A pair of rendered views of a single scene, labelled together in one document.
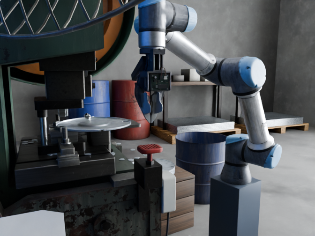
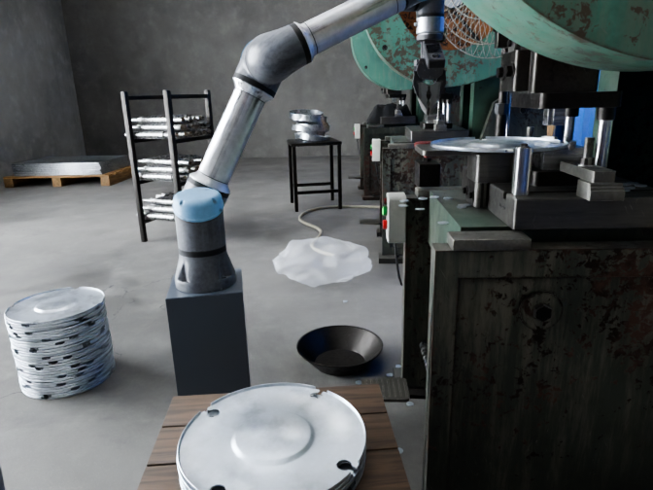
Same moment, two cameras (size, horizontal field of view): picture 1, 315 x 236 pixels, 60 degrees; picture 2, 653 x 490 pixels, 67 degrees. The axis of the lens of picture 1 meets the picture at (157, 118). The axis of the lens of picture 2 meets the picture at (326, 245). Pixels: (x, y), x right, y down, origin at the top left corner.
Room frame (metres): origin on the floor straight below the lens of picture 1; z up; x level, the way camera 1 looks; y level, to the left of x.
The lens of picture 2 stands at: (2.24, 0.41, 0.90)
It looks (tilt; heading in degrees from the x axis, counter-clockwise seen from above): 17 degrees down; 207
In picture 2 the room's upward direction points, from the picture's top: 2 degrees counter-clockwise
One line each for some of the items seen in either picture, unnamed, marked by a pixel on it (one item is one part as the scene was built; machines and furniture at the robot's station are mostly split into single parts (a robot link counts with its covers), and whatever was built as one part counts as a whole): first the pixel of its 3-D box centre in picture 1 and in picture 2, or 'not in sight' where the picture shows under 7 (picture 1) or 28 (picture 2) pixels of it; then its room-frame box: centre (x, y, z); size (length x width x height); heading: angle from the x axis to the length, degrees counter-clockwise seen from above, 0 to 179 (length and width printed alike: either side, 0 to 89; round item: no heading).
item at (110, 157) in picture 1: (62, 153); (549, 191); (1.02, 0.37, 0.68); 0.45 x 0.30 x 0.06; 24
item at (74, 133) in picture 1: (62, 132); (551, 154); (1.02, 0.36, 0.76); 0.15 x 0.09 x 0.05; 24
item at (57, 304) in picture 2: not in sight; (56, 303); (1.29, -1.07, 0.26); 0.29 x 0.29 x 0.01
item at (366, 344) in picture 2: not in sight; (339, 353); (0.84, -0.25, 0.04); 0.30 x 0.30 x 0.07
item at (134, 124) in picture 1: (107, 138); (472, 174); (1.09, 0.21, 0.72); 0.25 x 0.14 x 0.14; 114
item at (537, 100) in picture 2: (58, 105); (561, 105); (1.02, 0.37, 0.86); 0.20 x 0.16 x 0.05; 24
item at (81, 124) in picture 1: (94, 123); (497, 143); (1.07, 0.25, 0.78); 0.29 x 0.29 x 0.01
